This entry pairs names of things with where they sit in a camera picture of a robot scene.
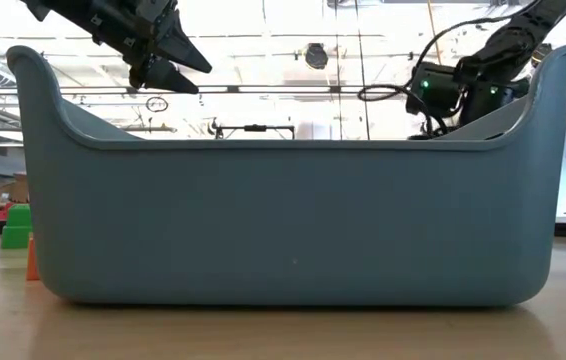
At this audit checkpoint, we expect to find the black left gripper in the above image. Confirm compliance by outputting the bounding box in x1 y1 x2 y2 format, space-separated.
20 0 213 96

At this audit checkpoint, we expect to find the orange toy building block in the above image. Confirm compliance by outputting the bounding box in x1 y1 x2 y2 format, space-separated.
25 232 42 282

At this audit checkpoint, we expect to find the black ceiling cable reel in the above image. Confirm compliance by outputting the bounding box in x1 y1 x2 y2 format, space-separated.
530 43 554 69
304 42 330 71

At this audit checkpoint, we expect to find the brown cardboard box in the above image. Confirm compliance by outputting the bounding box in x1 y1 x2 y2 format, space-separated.
0 172 29 204

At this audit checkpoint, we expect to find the black metal stand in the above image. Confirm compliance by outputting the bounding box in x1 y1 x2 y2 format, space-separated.
210 117 297 141

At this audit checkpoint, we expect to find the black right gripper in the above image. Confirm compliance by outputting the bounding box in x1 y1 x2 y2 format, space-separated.
457 74 533 129

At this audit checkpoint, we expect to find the dark teal plastic bin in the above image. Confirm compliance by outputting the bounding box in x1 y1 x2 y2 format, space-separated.
6 43 566 308

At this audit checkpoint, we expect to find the yellow cable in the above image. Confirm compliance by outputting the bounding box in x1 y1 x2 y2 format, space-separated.
426 0 438 51

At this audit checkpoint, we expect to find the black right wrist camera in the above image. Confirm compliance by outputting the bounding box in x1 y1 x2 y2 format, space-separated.
406 62 464 119

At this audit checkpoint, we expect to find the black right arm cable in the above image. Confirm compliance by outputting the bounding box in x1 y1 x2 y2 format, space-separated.
356 83 450 140

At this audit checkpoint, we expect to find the green toy building block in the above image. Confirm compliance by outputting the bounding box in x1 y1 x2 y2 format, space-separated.
0 203 34 250

